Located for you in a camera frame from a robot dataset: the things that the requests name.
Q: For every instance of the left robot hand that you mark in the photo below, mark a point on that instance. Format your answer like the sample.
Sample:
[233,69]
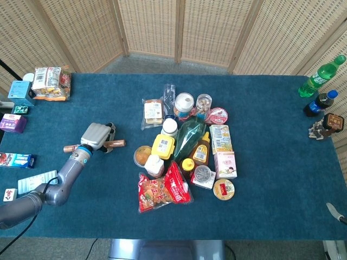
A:
[93,136]

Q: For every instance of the copper cylinder tube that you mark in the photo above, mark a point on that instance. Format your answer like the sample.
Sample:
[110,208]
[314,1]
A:
[116,143]

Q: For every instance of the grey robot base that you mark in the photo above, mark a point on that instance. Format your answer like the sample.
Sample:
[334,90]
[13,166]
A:
[166,249]

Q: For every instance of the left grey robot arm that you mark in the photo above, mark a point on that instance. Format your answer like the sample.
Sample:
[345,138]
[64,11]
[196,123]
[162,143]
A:
[46,189]

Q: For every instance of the orange fruit cup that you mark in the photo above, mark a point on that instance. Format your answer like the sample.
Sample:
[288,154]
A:
[142,155]

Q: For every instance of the packaged pastry bag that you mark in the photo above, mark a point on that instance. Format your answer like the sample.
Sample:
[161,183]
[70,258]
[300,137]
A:
[153,113]

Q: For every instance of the pink drink bottle white cap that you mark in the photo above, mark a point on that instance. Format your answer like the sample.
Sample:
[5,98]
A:
[154,165]

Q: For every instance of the snack bag with barcode label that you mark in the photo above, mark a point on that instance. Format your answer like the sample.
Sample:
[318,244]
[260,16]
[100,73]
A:
[50,82]

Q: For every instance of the yellow lidded box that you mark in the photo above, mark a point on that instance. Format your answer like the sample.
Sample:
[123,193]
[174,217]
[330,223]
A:
[162,146]

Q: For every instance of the pale green flat box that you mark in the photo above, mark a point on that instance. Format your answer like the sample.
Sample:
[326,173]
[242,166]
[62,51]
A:
[36,181]

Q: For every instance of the white plastic bottle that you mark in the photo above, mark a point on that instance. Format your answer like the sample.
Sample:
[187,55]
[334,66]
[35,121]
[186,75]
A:
[169,127]

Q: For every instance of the small green packet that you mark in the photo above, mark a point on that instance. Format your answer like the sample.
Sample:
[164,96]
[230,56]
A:
[20,109]

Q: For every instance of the blue toothpaste box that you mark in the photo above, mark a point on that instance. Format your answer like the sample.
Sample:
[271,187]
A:
[16,159]

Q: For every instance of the purple white box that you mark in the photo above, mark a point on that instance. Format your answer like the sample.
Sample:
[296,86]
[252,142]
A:
[13,123]

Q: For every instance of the red snack bag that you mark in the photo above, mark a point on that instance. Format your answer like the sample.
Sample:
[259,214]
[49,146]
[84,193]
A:
[151,193]

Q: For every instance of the light blue carton box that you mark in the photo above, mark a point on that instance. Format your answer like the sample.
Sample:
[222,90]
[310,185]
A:
[21,92]

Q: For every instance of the clear plastic bottle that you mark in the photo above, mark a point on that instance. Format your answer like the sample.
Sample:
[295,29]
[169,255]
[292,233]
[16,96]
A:
[169,98]

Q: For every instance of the white round container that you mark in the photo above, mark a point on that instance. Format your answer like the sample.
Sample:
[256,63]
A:
[28,77]

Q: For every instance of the green plastic bag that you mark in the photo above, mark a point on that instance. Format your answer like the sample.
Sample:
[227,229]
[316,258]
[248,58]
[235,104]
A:
[187,138]

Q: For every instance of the white lid snack jar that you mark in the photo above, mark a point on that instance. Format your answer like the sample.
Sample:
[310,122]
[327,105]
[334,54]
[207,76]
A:
[183,106]

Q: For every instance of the red white packet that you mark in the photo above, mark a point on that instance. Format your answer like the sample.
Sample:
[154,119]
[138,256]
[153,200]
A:
[177,185]

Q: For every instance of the yellow cap sauce bottle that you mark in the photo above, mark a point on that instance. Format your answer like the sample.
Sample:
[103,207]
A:
[187,166]

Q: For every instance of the white mahjong tile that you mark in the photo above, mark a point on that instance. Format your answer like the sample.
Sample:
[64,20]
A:
[10,195]

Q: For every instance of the honey squeeze bottle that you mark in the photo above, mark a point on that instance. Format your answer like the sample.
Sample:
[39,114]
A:
[201,151]

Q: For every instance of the clear jar of nuts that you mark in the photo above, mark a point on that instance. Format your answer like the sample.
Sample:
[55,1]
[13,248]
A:
[203,105]

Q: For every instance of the red lidded round cup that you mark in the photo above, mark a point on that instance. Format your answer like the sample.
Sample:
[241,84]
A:
[218,116]

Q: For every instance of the green yellow drink carton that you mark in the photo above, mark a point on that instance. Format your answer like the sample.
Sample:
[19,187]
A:
[221,138]

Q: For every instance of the woven folding screen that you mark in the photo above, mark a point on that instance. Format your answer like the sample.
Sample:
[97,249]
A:
[173,29]

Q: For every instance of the pink white box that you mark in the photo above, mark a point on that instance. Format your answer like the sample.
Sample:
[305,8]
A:
[225,165]

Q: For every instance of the round tin with red label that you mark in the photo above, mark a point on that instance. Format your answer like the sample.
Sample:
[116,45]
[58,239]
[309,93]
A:
[223,189]

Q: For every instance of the blue table cloth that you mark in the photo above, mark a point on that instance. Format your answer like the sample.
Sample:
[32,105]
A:
[271,162]

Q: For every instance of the brown white patterned pouch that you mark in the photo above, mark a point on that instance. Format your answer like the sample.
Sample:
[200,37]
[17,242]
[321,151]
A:
[317,131]

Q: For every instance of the dark cola bottle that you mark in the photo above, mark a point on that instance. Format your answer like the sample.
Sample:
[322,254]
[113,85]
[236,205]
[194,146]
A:
[320,103]

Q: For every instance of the green soda bottle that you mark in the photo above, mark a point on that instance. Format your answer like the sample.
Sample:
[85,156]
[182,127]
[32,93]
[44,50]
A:
[320,77]

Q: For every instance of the brown lidded jar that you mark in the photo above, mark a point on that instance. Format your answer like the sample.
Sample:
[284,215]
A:
[334,122]

